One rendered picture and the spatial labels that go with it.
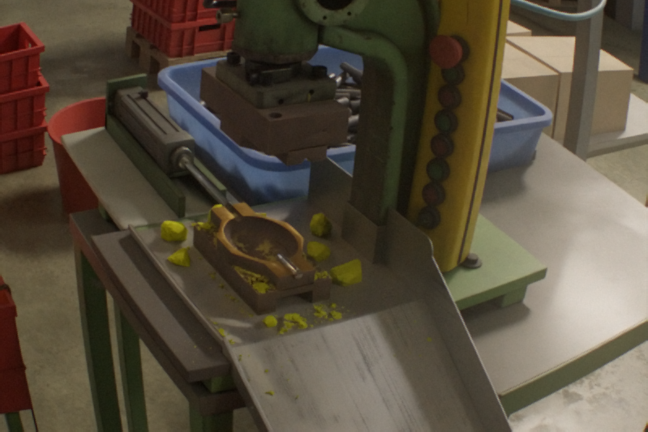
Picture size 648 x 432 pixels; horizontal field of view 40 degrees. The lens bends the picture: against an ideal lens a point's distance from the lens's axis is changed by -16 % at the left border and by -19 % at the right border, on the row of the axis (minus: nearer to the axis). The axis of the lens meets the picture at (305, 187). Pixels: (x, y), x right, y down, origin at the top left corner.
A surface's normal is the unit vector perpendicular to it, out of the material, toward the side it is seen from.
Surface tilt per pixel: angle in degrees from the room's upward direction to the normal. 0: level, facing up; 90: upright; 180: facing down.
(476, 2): 85
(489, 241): 0
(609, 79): 90
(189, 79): 81
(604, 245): 0
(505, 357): 0
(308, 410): 30
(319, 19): 90
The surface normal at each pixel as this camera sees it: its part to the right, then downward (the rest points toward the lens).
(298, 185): 0.48, 0.57
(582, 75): -0.87, 0.16
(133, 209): 0.08, -0.89
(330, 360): 0.32, -0.56
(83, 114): 0.66, 0.25
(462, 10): -0.59, 0.23
